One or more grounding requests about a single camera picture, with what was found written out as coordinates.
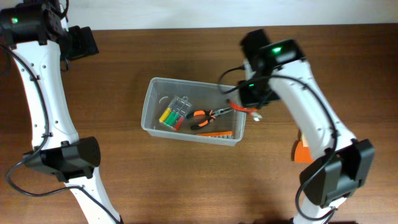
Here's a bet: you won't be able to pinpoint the small red cutting pliers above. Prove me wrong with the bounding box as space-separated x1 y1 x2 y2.
226 100 262 122

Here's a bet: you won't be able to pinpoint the orange black long-nose pliers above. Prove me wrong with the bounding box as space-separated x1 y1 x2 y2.
186 107 233 130

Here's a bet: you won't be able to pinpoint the wooden handle orange scraper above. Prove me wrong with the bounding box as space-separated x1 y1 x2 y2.
294 133 313 164

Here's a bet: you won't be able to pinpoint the clear case coloured screwdrivers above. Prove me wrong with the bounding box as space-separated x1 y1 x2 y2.
159 96 192 131

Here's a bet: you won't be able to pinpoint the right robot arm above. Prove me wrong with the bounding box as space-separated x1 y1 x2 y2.
239 30 375 223

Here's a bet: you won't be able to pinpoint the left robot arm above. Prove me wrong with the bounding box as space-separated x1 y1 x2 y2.
1 1 122 223

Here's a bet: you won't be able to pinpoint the clear plastic container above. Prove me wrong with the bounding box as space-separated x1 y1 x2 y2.
141 77 246 146

